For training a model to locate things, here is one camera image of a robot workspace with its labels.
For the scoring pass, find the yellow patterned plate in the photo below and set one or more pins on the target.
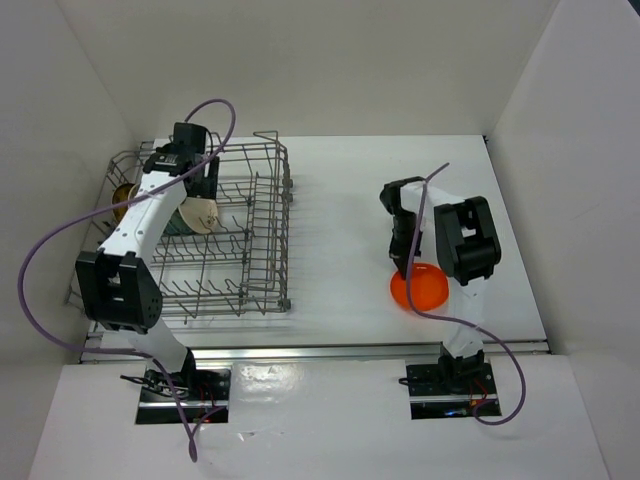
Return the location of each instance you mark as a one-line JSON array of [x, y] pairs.
[[120, 195]]

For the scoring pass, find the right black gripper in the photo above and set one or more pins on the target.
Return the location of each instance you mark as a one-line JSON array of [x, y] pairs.
[[401, 255]]

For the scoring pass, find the orange plate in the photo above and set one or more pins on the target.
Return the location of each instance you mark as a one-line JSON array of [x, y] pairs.
[[429, 288]]

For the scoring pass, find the aluminium rail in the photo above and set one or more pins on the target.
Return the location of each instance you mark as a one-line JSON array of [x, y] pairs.
[[208, 357]]

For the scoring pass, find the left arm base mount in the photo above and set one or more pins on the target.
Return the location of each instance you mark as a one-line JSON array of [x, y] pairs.
[[208, 401]]

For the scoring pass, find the blue floral plate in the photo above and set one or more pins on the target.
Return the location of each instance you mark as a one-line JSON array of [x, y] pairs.
[[176, 226]]

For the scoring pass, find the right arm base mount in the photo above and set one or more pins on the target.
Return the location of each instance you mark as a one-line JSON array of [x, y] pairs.
[[432, 396]]

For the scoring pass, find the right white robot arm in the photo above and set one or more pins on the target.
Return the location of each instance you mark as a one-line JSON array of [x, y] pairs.
[[445, 248]]

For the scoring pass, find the cream plate with black patch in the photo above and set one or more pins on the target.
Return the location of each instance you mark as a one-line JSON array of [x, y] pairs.
[[200, 215]]

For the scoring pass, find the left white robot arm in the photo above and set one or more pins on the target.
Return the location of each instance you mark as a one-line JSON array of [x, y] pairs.
[[117, 288]]

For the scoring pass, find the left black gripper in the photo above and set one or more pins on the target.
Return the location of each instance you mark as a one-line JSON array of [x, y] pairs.
[[207, 189]]

